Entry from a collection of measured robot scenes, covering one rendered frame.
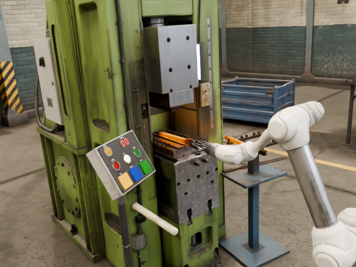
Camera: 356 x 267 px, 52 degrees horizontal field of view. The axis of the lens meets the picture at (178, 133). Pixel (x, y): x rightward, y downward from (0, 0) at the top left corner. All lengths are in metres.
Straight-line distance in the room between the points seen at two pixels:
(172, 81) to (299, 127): 0.95
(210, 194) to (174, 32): 1.15
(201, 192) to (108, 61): 1.09
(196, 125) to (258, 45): 8.35
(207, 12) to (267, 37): 8.16
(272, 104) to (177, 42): 3.87
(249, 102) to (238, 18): 5.39
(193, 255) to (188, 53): 1.44
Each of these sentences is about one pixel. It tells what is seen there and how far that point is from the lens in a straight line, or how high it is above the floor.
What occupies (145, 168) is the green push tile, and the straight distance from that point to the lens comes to 2.10.
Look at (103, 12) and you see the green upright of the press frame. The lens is 2.26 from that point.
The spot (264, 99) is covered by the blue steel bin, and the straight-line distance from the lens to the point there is 6.09.
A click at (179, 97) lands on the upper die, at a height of 1.32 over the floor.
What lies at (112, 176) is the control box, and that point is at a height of 1.06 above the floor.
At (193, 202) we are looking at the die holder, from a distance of 2.58.
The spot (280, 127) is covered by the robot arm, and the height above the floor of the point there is 1.33.
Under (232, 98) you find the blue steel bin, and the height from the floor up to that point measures 0.46.
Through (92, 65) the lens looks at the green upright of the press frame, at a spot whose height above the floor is 1.54.
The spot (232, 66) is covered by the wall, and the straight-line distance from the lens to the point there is 11.51.
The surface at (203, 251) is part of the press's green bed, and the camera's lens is 2.86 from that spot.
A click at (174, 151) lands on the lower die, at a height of 0.97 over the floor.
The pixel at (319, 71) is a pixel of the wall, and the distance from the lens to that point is 10.14.
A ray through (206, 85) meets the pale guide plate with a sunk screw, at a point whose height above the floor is 1.34.
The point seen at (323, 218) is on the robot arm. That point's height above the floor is 0.93.
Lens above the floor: 1.80
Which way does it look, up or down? 17 degrees down
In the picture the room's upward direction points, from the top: 4 degrees counter-clockwise
